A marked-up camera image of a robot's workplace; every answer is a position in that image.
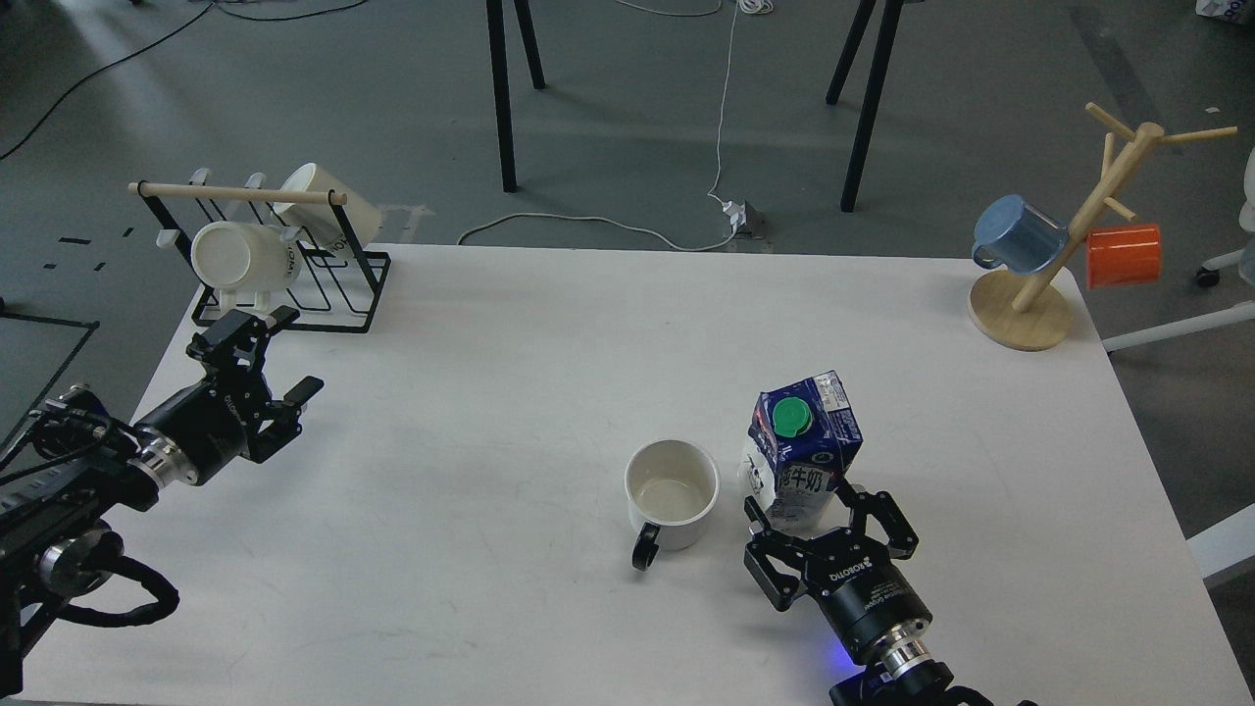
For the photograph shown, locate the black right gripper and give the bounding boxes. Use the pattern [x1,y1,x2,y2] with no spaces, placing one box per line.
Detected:
[743,479,932,666]

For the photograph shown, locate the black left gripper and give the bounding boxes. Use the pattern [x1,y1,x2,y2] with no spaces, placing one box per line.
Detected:
[131,307,326,488]

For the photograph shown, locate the blue milk carton green cap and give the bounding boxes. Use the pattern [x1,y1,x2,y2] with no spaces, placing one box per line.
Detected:
[735,371,863,533]

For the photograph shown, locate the white mug black handle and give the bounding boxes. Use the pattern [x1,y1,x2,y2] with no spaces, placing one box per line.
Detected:
[624,438,722,572]

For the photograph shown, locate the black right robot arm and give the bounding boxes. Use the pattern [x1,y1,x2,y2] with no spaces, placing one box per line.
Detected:
[744,482,990,705]

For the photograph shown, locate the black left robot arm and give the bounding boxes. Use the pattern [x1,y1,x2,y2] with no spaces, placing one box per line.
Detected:
[1,307,324,696]

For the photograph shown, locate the white mug on rack front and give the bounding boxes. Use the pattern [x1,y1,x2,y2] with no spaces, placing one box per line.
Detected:
[191,221,304,312]

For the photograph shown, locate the cream mug on rack back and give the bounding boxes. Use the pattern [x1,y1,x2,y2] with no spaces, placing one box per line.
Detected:
[274,164,382,260]

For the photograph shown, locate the wooden mug tree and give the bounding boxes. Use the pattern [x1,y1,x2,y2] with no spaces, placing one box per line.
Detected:
[968,102,1237,352]

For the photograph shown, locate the white power adapter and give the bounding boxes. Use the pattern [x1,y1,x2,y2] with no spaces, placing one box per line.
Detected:
[722,199,766,237]

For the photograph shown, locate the blue mug on tree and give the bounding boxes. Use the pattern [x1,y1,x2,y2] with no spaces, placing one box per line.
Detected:
[970,196,1068,276]

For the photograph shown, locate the orange mug on tree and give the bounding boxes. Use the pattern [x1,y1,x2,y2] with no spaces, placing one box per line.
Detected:
[1086,224,1162,288]

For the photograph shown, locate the black table leg left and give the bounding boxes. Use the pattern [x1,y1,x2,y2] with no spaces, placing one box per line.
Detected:
[484,1,546,193]

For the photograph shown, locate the black table leg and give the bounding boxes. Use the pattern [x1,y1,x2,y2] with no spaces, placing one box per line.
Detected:
[484,1,546,193]
[825,0,904,213]

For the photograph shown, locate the white chair base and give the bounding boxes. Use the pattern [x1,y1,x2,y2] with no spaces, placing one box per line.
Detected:
[1102,241,1254,354]

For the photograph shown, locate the black table leg right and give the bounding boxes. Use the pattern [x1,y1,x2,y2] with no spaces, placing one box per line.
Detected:
[825,0,904,213]

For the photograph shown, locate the black wire mug rack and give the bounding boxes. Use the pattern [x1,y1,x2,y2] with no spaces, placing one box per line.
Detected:
[128,173,390,334]

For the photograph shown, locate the black floor cable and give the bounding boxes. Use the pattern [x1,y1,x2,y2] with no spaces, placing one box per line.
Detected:
[0,0,369,164]

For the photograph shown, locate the white power cable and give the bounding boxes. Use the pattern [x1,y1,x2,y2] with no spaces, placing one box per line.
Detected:
[456,0,776,252]

